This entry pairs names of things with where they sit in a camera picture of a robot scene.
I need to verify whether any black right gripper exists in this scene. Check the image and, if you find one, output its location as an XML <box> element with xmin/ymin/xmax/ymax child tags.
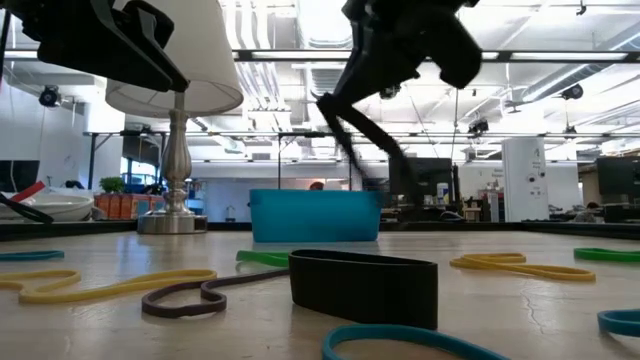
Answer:
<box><xmin>317</xmin><ymin>0</ymin><xmax>484</xmax><ymax>119</ymax></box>

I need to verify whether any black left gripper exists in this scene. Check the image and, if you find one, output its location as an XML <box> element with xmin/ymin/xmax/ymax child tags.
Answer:
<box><xmin>4</xmin><ymin>0</ymin><xmax>189</xmax><ymax>94</ymax></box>

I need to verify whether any green rubber band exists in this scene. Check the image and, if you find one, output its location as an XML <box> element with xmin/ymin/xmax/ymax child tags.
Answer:
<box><xmin>235</xmin><ymin>250</ymin><xmax>292</xmax><ymax>269</ymax></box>
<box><xmin>573</xmin><ymin>247</ymin><xmax>640</xmax><ymax>265</ymax></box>

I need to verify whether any blue rubber band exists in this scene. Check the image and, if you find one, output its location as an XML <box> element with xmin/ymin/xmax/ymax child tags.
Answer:
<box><xmin>597</xmin><ymin>309</ymin><xmax>640</xmax><ymax>339</ymax></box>
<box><xmin>321</xmin><ymin>324</ymin><xmax>509</xmax><ymax>360</ymax></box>
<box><xmin>0</xmin><ymin>249</ymin><xmax>65</xmax><ymax>263</ymax></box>

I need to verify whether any yellow rubber band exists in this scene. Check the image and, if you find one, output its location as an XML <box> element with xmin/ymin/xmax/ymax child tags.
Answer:
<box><xmin>449</xmin><ymin>252</ymin><xmax>597</xmax><ymax>283</ymax></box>
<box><xmin>0</xmin><ymin>269</ymin><xmax>219</xmax><ymax>305</ymax></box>

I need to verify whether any dark brown rubber band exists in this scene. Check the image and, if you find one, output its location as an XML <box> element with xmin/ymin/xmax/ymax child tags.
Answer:
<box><xmin>141</xmin><ymin>268</ymin><xmax>291</xmax><ymax>320</ymax></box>

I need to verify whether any blue plastic bin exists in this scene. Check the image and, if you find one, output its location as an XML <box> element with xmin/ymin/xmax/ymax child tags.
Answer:
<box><xmin>248</xmin><ymin>188</ymin><xmax>385</xmax><ymax>244</ymax></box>

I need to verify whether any black computer monitor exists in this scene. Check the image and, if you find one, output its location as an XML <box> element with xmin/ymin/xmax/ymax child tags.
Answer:
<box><xmin>0</xmin><ymin>159</ymin><xmax>41</xmax><ymax>194</ymax></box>
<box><xmin>595</xmin><ymin>156</ymin><xmax>640</xmax><ymax>204</ymax></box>
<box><xmin>388</xmin><ymin>157</ymin><xmax>454</xmax><ymax>197</ymax></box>

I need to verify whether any table lamp white shade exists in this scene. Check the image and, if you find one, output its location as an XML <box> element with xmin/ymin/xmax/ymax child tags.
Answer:
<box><xmin>104</xmin><ymin>0</ymin><xmax>245</xmax><ymax>235</ymax></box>

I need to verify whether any small potted green plant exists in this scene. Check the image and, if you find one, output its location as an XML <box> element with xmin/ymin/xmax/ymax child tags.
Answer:
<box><xmin>94</xmin><ymin>176</ymin><xmax>126</xmax><ymax>196</ymax></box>

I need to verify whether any orange box row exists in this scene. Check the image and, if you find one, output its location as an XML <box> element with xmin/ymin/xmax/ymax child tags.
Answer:
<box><xmin>93</xmin><ymin>193</ymin><xmax>166</xmax><ymax>221</ymax></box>

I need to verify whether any white bowl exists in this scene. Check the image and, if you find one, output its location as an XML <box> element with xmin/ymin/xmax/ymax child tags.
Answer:
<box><xmin>0</xmin><ymin>193</ymin><xmax>95</xmax><ymax>224</ymax></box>

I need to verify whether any white square column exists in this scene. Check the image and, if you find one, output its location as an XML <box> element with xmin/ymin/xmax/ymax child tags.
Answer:
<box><xmin>501</xmin><ymin>137</ymin><xmax>550</xmax><ymax>223</ymax></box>

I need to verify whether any thin hanging cord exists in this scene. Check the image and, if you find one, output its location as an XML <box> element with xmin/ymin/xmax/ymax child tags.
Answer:
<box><xmin>451</xmin><ymin>88</ymin><xmax>461</xmax><ymax>161</ymax></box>

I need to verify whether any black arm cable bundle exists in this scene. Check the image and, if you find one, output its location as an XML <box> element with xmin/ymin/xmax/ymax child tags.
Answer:
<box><xmin>0</xmin><ymin>7</ymin><xmax>12</xmax><ymax>89</ymax></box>

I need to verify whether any red strap piece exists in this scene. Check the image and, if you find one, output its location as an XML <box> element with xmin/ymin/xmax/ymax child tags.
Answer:
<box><xmin>9</xmin><ymin>180</ymin><xmax>47</xmax><ymax>203</ymax></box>

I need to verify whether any black aluminium table frame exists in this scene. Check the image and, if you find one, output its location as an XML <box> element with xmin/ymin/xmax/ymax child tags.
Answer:
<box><xmin>0</xmin><ymin>219</ymin><xmax>640</xmax><ymax>242</ymax></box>

